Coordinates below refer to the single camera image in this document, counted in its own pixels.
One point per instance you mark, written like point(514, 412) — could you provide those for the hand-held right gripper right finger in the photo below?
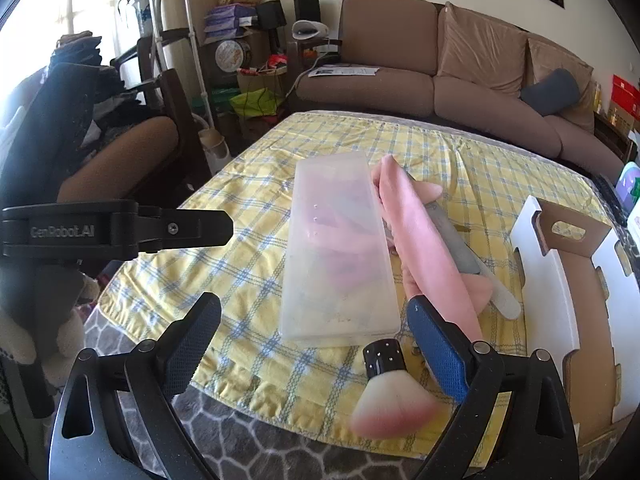
point(440, 360)

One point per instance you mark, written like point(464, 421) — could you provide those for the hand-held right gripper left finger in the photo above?
point(192, 345)

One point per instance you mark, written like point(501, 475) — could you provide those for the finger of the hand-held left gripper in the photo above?
point(200, 227)

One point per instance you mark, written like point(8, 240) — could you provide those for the white cardboard box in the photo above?
point(545, 310)

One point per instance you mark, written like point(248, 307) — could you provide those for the pink satin ribbon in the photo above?
point(415, 220)

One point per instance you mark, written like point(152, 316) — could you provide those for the yellow plaid cloth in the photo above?
point(260, 195)

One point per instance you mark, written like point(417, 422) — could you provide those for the white pot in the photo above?
point(215, 150)

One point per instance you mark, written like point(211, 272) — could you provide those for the white nail file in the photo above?
point(500, 295)

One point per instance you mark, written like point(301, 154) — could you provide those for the dark wooden armchair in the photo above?
point(130, 150)

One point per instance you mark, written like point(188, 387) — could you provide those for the grey nail file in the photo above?
point(450, 240)

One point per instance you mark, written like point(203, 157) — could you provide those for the translucent plastic case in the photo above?
point(340, 280)

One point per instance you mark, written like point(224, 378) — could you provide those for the pile of dark clothes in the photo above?
point(115, 110)

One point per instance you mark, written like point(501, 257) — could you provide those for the green bag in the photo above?
point(252, 102)

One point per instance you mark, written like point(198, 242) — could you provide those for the white coat stand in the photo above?
point(197, 60)

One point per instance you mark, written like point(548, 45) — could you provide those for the round printed tin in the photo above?
point(232, 55)

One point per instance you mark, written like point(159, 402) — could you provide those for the wooden shelf unit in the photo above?
point(260, 42)

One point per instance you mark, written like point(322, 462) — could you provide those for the stack of purple packets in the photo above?
point(225, 20)

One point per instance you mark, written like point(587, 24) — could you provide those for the brown sofa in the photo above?
point(360, 90)

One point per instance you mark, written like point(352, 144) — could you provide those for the printed papers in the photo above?
point(345, 71)

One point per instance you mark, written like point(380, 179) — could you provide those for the potted green plant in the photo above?
point(142, 10)

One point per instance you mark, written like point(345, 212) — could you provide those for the black speaker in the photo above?
point(271, 14)
point(307, 9)

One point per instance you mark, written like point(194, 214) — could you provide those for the white rounded appliance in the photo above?
point(310, 30)

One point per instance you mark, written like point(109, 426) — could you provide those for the black remote control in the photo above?
point(610, 192)

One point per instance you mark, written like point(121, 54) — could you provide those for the purple plastic container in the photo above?
point(631, 185)

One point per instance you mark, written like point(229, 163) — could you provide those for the grey pillow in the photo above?
point(550, 92)

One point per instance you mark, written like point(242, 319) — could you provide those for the tan sofa cushion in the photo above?
point(555, 60)
point(480, 45)

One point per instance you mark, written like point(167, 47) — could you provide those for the red box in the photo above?
point(625, 97)

